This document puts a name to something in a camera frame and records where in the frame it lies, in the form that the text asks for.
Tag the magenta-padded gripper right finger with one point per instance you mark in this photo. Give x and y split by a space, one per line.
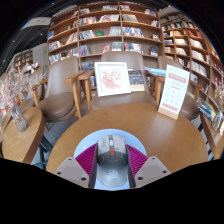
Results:
153 168

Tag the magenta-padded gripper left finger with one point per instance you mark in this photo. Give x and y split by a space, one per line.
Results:
70 170

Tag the grey computer mouse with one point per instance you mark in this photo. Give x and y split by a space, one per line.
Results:
112 160

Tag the round light blue mouse pad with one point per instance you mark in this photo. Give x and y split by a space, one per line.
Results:
84 143

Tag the round wooden side table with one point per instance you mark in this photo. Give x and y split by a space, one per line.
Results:
20 143
215 140

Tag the glass vase with pink flowers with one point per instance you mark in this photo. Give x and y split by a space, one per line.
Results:
19 120

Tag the brown padded wooden armchair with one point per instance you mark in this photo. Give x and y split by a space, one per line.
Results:
116 56
58 90
190 106

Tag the stack of books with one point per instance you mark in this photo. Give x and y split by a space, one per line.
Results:
206 108

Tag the white sign on wooden stand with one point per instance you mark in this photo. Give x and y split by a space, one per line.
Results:
174 90

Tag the glass vase with pale flowers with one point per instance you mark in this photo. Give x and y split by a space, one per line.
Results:
218 118

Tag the dark covered book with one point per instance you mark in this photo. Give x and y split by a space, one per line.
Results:
136 79

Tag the light blue booklet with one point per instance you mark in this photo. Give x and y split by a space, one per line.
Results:
155 71

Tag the white framed flower picture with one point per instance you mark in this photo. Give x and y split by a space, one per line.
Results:
112 79

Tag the distant wooden bookshelf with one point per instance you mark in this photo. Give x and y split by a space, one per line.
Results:
23 59

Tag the angled wooden bookshelf with books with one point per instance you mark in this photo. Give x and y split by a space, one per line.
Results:
193 43

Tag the wide wooden bookshelf with books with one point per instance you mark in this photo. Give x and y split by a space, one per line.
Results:
106 26

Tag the white hanging ceiling panel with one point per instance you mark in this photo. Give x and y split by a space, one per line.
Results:
36 22

